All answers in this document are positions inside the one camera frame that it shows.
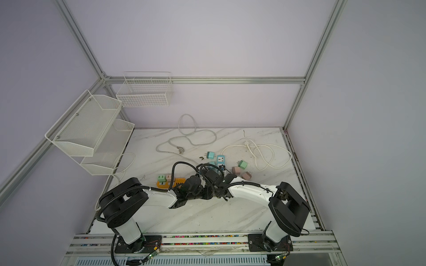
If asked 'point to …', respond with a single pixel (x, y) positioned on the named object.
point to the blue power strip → (221, 160)
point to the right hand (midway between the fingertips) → (218, 190)
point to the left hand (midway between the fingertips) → (216, 192)
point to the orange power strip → (167, 184)
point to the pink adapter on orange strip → (168, 177)
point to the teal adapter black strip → (210, 155)
